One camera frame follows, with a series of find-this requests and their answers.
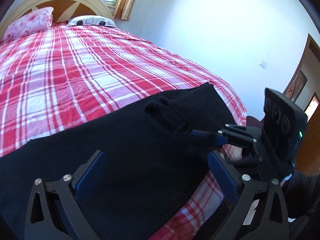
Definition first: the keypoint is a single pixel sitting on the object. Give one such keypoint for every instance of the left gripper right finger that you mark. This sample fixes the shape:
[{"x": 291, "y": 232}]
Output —
[{"x": 269, "y": 221}]

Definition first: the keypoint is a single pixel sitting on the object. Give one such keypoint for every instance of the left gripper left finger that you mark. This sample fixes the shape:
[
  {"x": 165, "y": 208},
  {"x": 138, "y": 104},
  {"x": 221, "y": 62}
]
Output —
[{"x": 71, "y": 189}]

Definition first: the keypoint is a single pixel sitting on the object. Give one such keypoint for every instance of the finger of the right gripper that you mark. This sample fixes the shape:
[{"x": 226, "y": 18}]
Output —
[{"x": 207, "y": 138}]

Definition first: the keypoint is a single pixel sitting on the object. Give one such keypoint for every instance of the black pants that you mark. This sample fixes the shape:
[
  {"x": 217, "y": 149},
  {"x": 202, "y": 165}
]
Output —
[{"x": 152, "y": 167}]

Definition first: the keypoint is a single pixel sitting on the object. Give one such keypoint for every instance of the red white plaid bedspread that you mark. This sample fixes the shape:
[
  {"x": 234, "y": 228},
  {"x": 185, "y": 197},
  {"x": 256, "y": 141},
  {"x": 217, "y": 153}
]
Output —
[{"x": 66, "y": 76}]

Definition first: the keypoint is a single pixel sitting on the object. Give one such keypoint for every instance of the white patterned pillow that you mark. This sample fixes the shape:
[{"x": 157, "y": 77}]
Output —
[{"x": 91, "y": 20}]

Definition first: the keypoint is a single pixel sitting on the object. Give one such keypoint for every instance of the pink floral pillow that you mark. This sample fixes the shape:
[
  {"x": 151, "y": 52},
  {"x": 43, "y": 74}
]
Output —
[{"x": 32, "y": 22}]

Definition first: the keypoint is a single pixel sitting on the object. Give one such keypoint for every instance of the cream wooden headboard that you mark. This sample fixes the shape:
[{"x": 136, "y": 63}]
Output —
[{"x": 63, "y": 10}]

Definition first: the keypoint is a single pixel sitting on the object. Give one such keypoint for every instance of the black camera box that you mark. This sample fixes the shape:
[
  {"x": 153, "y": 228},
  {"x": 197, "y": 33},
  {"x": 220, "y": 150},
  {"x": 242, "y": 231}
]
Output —
[{"x": 284, "y": 124}]

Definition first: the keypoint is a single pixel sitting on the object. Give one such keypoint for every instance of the white wall switch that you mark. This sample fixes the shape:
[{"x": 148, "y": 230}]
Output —
[{"x": 263, "y": 64}]

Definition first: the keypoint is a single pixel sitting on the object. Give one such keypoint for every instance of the wooden door frame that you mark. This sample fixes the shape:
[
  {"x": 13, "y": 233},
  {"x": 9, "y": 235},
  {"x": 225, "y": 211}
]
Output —
[{"x": 303, "y": 90}]

